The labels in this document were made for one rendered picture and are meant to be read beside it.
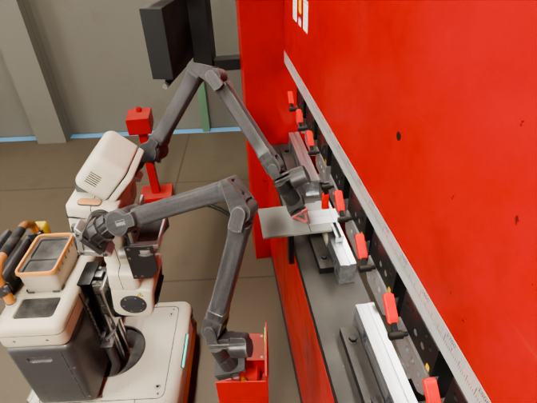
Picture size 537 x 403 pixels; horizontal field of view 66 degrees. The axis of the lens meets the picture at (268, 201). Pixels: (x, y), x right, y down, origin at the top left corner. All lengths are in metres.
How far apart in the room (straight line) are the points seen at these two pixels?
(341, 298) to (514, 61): 1.09
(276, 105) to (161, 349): 1.37
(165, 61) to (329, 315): 1.57
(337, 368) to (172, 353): 1.02
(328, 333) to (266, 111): 1.31
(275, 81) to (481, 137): 1.72
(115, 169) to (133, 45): 3.22
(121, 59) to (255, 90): 2.54
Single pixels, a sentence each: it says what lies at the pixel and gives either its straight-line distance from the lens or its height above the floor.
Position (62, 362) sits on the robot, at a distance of 1.89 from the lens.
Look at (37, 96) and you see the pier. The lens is 4.82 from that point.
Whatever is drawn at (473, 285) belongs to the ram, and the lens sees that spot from 0.70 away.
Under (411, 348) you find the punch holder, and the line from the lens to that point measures 0.96.
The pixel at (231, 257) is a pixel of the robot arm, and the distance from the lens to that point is 1.18.
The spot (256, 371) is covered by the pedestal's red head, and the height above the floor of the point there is 0.75.
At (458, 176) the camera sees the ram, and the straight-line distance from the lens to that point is 0.69.
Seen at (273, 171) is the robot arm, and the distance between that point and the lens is 1.48.
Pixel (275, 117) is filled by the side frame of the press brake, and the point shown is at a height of 1.04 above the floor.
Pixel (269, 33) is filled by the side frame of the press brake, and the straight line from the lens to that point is 2.19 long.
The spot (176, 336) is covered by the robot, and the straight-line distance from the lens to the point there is 2.21.
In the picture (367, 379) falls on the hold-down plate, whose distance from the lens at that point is 1.31.
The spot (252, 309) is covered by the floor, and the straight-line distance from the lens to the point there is 2.61.
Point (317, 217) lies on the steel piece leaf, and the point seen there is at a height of 1.00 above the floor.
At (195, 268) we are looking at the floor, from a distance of 2.91.
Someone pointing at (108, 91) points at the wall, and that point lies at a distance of 4.78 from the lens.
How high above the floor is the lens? 2.01
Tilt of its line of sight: 36 degrees down
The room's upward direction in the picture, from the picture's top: 2 degrees counter-clockwise
